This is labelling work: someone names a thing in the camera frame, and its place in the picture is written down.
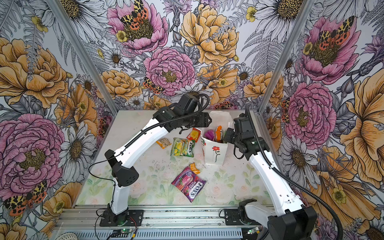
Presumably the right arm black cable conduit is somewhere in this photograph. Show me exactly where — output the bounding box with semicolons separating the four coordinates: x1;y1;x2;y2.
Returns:
244;104;344;240

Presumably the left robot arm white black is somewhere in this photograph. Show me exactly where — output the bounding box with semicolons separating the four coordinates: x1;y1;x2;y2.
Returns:
100;94;212;227

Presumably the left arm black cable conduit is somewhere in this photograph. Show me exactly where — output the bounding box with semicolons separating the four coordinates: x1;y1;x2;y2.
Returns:
88;93;211;208

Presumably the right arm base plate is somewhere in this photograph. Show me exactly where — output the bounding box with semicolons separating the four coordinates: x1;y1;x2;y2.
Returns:
224;209;257;226

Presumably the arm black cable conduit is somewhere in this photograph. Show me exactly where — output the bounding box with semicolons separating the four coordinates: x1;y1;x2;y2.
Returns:
88;93;211;208
244;104;344;240

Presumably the red yellow snack packet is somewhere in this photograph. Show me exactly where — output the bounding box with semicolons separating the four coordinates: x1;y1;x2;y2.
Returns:
187;128;201;142

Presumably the small tan snack packet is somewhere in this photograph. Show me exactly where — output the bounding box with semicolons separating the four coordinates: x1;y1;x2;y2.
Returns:
156;138;171;149

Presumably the purple Fox's candy bag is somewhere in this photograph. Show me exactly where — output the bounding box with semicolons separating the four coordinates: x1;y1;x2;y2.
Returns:
172;166;207;203

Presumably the aluminium rail frame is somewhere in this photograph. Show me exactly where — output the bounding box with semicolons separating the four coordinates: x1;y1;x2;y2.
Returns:
51;206;272;240

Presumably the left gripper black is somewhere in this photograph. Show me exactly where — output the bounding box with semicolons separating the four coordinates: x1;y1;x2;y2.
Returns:
181;112;212;128

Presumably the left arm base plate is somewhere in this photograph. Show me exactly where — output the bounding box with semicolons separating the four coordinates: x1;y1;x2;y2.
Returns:
100;210;144;227

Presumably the purple snack packet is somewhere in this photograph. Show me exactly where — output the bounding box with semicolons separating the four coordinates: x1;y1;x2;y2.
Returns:
204;130;216;142

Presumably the small orange snack packet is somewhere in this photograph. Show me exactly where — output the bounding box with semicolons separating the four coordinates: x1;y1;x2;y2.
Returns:
189;163;200;175

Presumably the green yellow candy bag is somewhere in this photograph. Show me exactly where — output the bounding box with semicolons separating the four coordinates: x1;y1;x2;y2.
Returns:
171;138;196;158

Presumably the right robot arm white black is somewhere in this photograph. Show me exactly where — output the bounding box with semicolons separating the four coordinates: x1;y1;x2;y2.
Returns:
224;114;317;240

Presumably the white paper bag red flower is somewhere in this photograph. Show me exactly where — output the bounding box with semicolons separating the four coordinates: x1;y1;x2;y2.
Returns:
201;111;232;166

